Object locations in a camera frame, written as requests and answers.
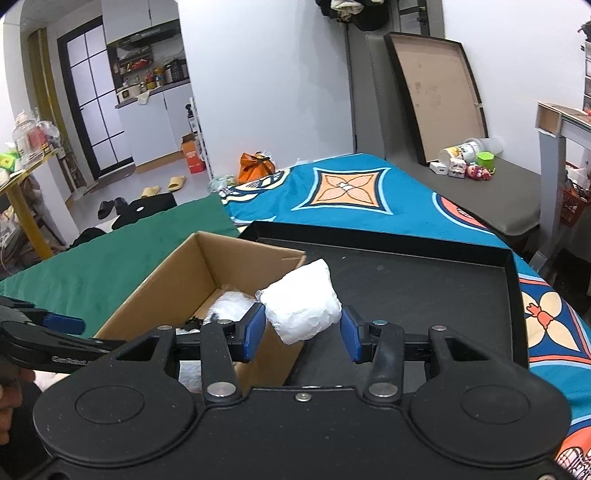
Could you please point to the black slipper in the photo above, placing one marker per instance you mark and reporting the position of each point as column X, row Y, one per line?
column 122, row 205
column 105, row 210

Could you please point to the orange bag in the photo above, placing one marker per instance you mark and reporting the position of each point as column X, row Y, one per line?
column 254, row 168

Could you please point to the person's left hand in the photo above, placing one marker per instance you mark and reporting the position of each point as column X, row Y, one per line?
column 7, row 404

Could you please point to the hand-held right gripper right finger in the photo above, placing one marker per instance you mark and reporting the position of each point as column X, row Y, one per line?
column 351, row 332

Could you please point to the green blanket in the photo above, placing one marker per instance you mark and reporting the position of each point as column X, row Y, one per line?
column 115, row 258

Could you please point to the orange cardboard box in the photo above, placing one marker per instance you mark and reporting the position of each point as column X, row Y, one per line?
column 191, row 157

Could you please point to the green box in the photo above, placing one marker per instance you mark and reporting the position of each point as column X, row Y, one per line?
column 7, row 162

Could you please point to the black-framed brown board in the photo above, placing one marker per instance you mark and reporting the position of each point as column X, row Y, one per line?
column 438, row 92

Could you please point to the hanging dark clothes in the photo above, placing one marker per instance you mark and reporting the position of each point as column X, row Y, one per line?
column 351, row 11

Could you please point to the black knitted pouch white label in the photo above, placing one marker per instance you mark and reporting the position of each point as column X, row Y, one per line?
column 196, row 321

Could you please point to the orange basket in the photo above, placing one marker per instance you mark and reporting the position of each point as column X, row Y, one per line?
column 575, row 205

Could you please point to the plastic drawer unit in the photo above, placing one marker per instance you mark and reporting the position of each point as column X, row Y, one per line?
column 587, row 74

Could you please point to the small white box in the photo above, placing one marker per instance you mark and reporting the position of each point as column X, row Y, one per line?
column 438, row 168

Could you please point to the crumpled clear plastic bag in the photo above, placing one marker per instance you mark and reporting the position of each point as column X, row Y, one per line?
column 228, row 307

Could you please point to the white kitchen appliance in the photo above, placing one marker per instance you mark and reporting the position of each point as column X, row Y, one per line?
column 128, row 94

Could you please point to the red toy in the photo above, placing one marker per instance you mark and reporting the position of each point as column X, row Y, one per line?
column 480, row 171

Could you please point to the brown cardboard box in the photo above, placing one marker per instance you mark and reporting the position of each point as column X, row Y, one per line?
column 152, row 286

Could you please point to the yellow table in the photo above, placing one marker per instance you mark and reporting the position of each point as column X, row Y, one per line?
column 27, row 217

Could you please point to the black kitchen appliance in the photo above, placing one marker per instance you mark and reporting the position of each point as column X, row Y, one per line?
column 174, row 71

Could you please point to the glass jar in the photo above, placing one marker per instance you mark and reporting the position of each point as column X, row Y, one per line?
column 47, row 136
column 25, row 136

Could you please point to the black-framed glass door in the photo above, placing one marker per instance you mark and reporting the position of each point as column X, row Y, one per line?
column 92, row 92

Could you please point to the green cup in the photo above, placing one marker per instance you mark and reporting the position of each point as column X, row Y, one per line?
column 485, row 160

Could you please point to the white desk grey legs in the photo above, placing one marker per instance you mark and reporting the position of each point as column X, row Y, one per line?
column 551, row 152

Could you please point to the white yellow snack can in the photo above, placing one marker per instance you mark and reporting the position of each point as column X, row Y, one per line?
column 459, row 150

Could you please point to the black tray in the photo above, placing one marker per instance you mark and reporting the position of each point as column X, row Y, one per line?
column 415, row 286

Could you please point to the white kitchen cabinet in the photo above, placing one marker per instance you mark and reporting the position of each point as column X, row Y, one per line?
column 152, row 124

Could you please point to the white plastic-wrapped bundle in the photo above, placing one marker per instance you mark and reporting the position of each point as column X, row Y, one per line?
column 300, row 304

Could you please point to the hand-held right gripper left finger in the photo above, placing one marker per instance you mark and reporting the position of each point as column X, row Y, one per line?
column 253, row 332

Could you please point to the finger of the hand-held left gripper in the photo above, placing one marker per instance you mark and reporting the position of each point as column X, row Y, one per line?
column 64, row 322

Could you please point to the white wall cupboard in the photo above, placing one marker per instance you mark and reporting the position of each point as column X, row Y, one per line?
column 134, row 18

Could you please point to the black bag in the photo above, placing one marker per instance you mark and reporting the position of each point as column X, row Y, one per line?
column 147, row 207

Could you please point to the black garment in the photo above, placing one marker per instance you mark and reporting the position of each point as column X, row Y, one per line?
column 87, row 237

